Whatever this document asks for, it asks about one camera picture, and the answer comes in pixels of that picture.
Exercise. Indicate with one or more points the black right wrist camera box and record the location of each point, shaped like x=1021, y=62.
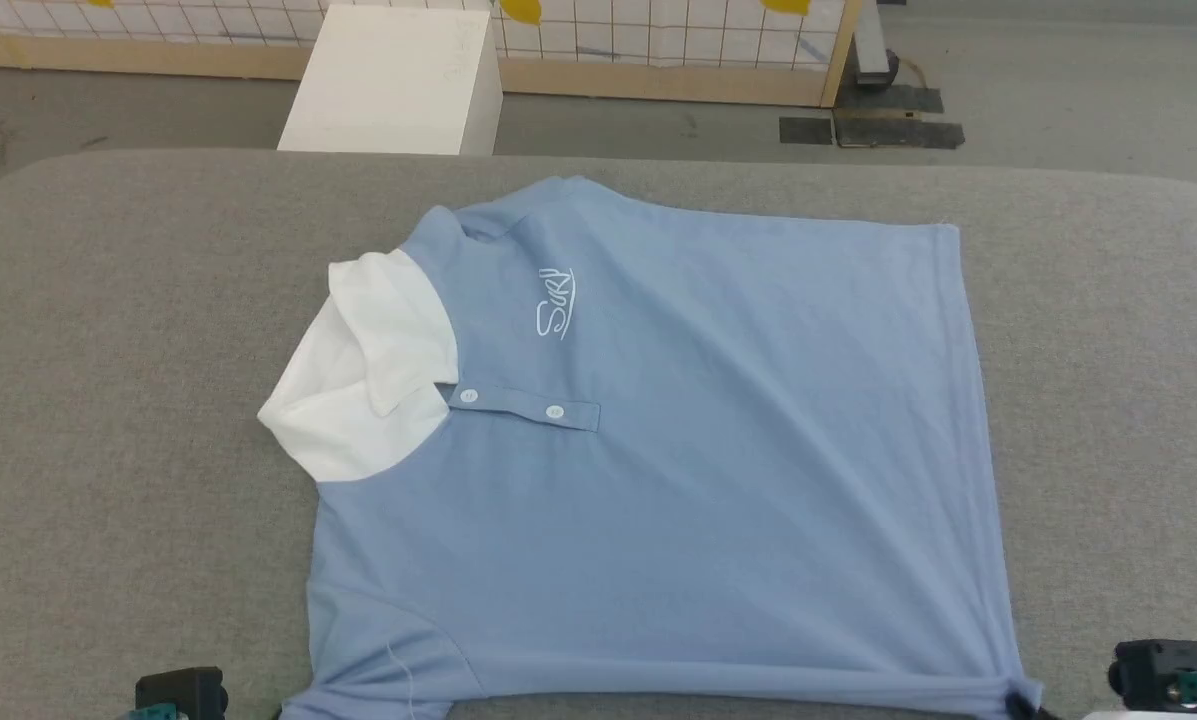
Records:
x=1158, y=675

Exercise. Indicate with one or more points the grey metal leg with caster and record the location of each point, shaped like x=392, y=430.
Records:
x=873, y=55

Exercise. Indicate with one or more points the blue polo shirt white collar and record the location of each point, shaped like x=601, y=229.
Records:
x=678, y=470

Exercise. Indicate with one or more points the large dark floor plate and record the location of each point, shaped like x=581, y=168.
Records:
x=898, y=125

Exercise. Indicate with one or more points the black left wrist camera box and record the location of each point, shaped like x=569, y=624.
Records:
x=183, y=692

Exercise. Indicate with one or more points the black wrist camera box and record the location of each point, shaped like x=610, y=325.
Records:
x=183, y=692
x=1158, y=675

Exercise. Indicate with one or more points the white box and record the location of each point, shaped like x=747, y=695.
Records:
x=398, y=80

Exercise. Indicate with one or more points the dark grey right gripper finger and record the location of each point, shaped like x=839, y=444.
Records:
x=1020, y=708

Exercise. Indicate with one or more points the lemon print wood-framed partition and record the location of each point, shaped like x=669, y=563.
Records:
x=658, y=60

